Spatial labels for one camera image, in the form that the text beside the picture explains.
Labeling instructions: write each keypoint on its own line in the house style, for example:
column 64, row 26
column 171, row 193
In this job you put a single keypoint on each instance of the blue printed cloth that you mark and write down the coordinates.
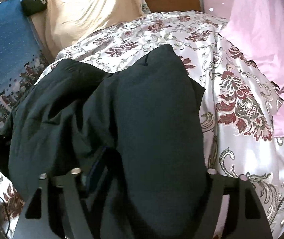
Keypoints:
column 5, row 54

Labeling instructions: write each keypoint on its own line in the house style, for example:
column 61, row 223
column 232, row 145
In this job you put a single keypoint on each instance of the floral satin bedspread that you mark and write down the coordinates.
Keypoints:
column 241, row 109

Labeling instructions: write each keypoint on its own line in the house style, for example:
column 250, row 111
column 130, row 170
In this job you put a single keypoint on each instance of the black padded jacket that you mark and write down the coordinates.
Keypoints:
column 142, row 119

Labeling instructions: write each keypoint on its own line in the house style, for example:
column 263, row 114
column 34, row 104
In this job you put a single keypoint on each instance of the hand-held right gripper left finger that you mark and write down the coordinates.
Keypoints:
column 99, row 163

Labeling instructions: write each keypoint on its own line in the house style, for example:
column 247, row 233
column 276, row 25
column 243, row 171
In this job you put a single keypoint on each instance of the pink draped cloth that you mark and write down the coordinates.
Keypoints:
column 263, row 29

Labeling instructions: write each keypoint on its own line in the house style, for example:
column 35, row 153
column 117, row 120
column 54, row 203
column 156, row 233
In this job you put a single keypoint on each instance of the black handbag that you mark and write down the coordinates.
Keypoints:
column 33, row 2

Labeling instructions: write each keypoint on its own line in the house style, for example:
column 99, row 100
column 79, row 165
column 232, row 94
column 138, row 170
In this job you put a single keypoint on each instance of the beige draped cloth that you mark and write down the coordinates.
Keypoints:
column 87, row 12

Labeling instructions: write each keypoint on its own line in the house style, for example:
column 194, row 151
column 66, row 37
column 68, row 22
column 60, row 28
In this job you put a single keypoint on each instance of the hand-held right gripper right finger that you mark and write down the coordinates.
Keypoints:
column 215, row 180

